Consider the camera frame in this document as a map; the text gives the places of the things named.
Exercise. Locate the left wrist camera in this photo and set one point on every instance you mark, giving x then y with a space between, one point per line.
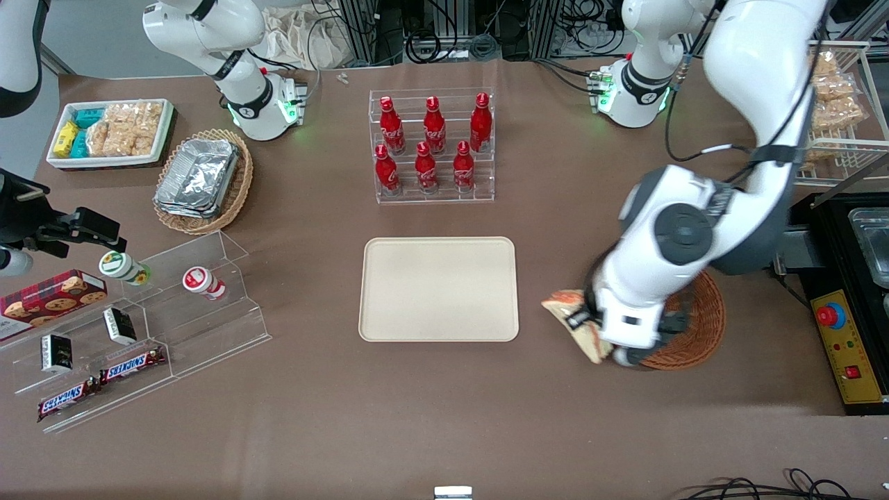
628 357

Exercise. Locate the green lid yogurt cup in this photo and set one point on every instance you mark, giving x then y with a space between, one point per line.
123 268

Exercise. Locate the yellow control panel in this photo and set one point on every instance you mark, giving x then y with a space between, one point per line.
851 354

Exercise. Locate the red emergency stop button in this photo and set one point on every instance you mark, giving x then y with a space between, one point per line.
828 316

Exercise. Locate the red cola bottle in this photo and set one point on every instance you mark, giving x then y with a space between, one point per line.
464 167
386 170
435 126
392 126
480 123
426 168

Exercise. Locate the white snack bin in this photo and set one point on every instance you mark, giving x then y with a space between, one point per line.
163 132

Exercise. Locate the red lid yogurt cup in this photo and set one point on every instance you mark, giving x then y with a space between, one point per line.
203 282

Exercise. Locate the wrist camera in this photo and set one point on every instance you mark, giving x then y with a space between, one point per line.
628 357
14 262

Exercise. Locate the teal snack packet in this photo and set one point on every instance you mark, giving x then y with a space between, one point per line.
89 117
80 144

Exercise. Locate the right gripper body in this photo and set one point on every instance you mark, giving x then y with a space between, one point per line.
19 217

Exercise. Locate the clear acrylic stepped stand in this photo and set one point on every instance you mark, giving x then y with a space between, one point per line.
222 326
90 417

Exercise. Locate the clear acrylic bottle rack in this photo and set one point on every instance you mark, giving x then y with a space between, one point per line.
479 187

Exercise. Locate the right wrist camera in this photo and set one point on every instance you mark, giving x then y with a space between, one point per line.
14 262

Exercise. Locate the cream plastic tray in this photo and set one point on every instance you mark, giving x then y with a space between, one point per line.
437 288

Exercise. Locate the Snickers bar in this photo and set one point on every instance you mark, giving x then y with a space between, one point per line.
67 400
132 364

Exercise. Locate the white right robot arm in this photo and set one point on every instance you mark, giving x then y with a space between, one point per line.
243 97

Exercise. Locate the brown wicker basket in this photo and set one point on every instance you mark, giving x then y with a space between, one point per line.
701 326

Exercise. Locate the black and white carton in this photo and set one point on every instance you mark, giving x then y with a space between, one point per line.
56 352
119 326

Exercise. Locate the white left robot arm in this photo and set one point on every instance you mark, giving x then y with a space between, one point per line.
750 69

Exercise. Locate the sandwich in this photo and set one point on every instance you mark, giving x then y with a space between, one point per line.
587 342

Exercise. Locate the red tartan cookie box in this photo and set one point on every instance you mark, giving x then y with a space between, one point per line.
48 302

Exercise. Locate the yellow snack packet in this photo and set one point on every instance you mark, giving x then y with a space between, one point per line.
66 139

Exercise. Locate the aluminium foil tray stack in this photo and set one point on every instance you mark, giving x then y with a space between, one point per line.
198 177

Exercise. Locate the rice cracker snack bag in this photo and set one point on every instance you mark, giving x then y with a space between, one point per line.
833 87
104 140
823 153
840 114
142 119

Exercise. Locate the light wicker basket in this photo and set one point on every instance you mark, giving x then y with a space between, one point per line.
236 187

